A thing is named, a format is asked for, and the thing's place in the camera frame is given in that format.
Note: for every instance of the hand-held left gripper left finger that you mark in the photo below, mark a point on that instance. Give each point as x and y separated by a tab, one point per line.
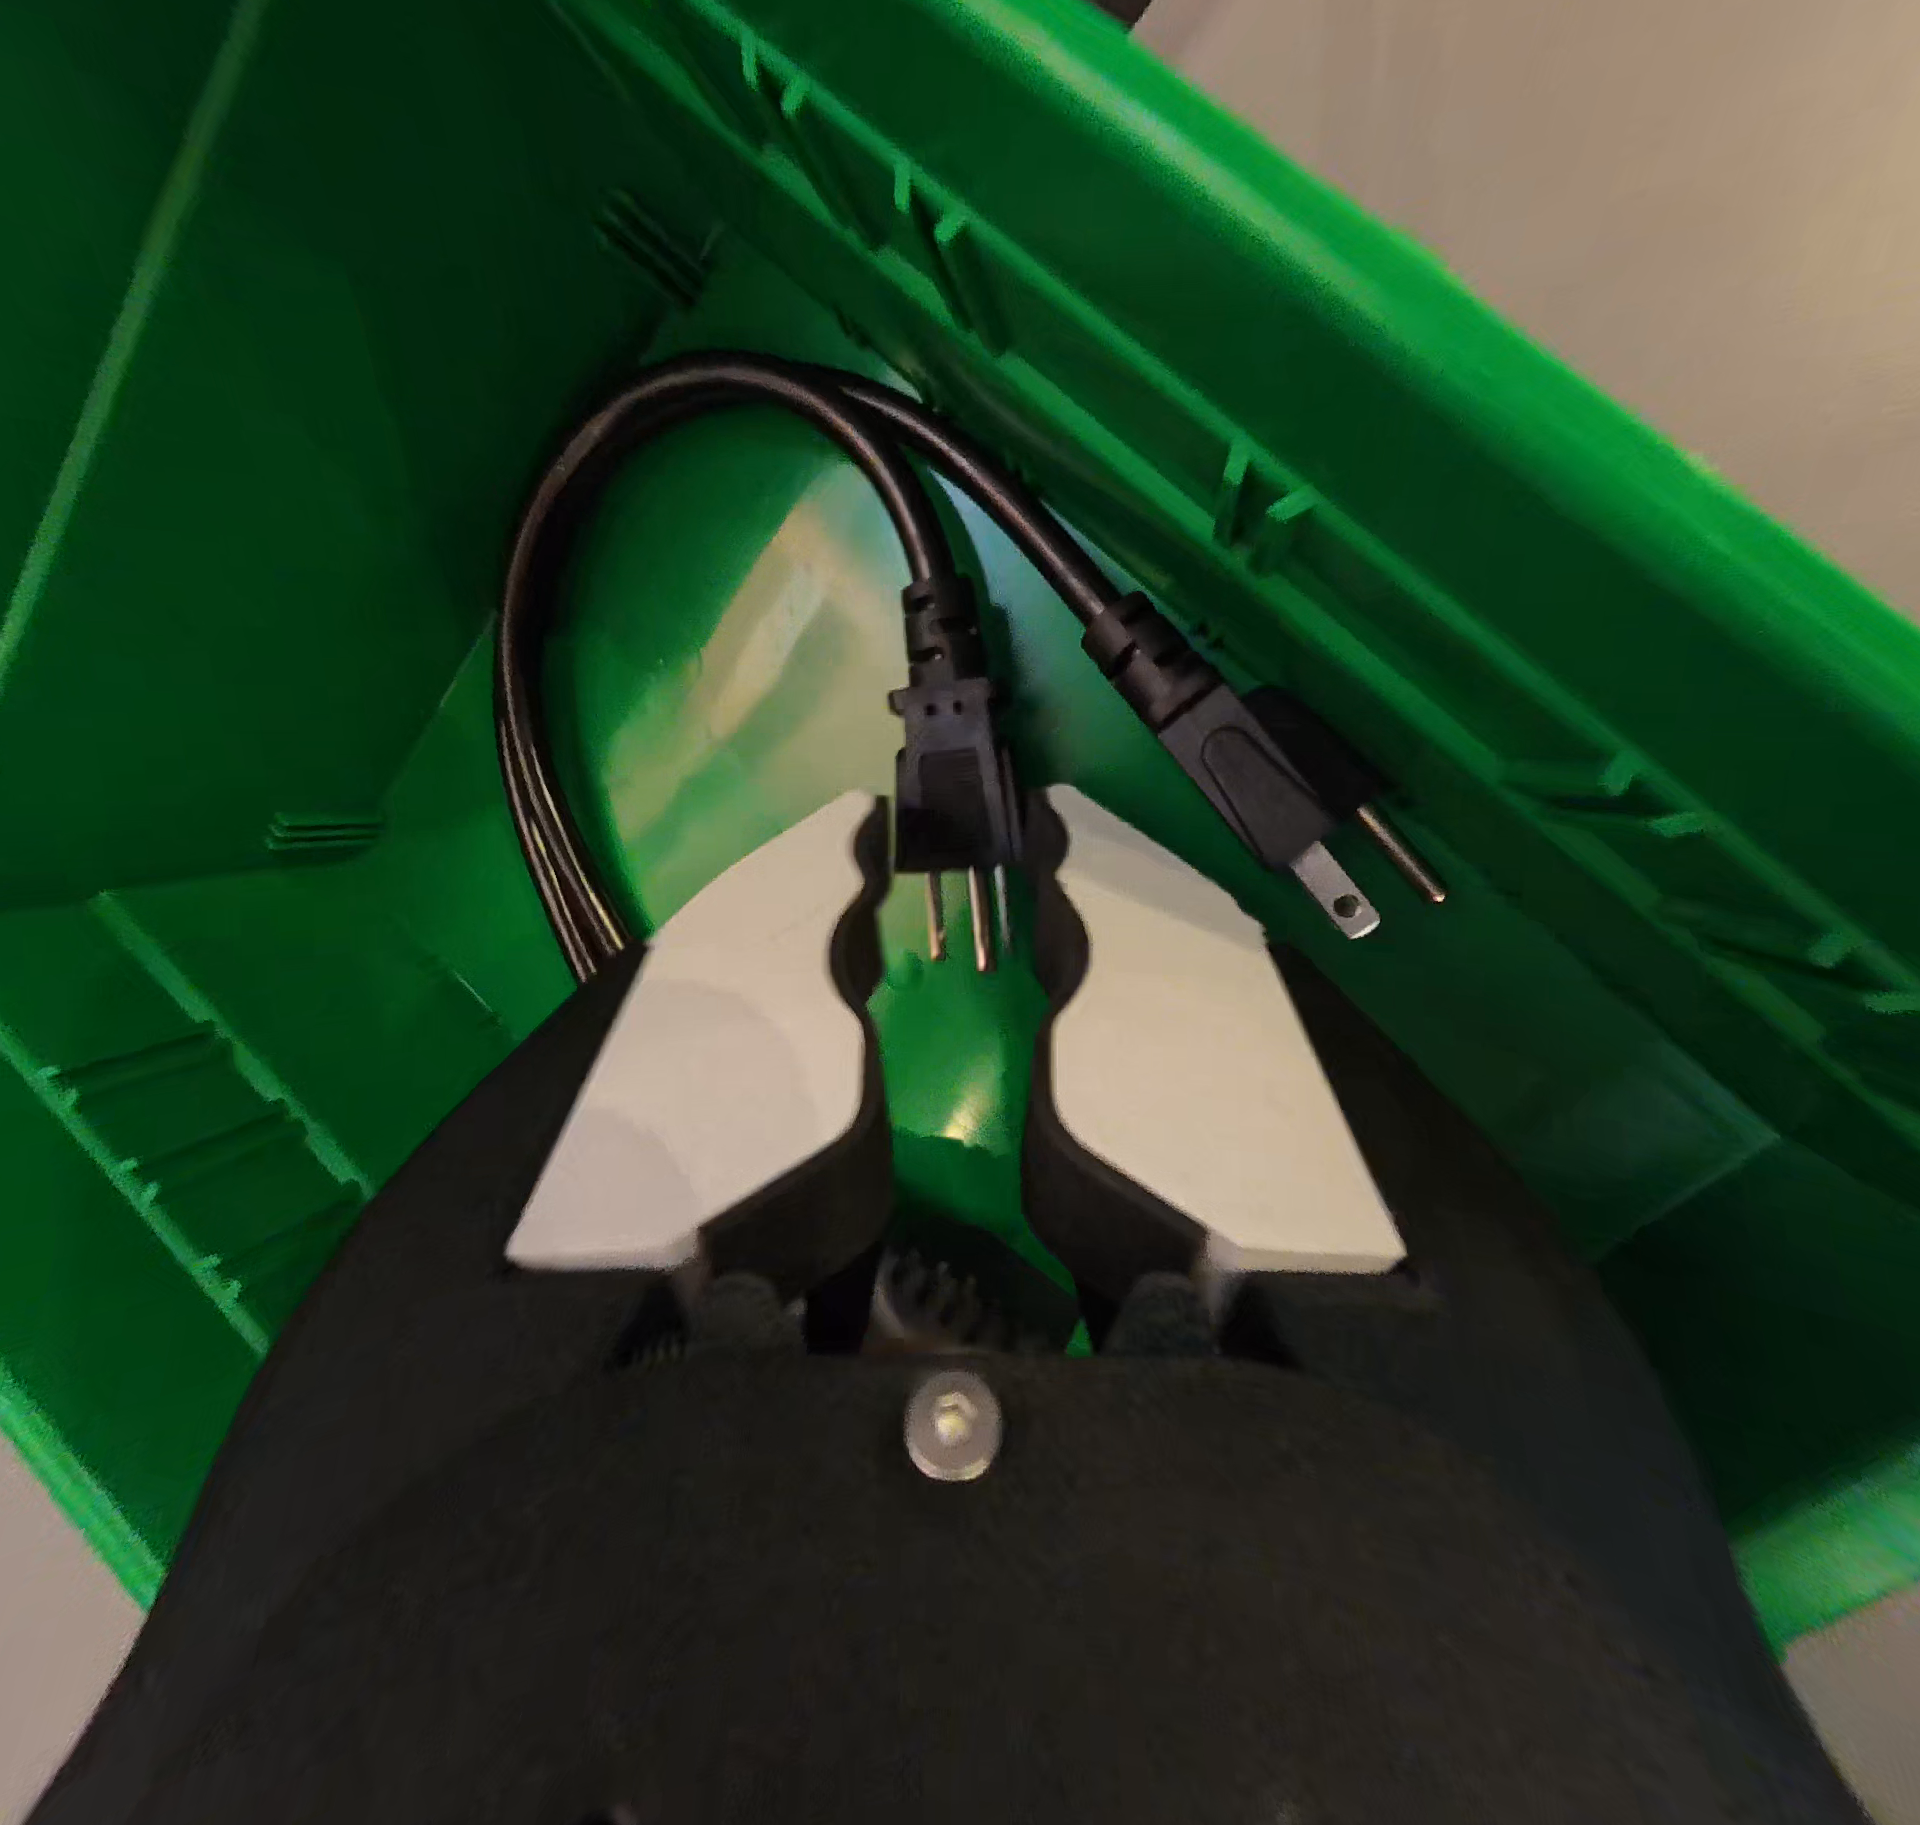
705	1076

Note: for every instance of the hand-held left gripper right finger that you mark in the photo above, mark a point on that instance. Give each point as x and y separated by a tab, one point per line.
1215	1090

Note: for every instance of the green plastic bin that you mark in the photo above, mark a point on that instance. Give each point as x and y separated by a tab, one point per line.
225	506

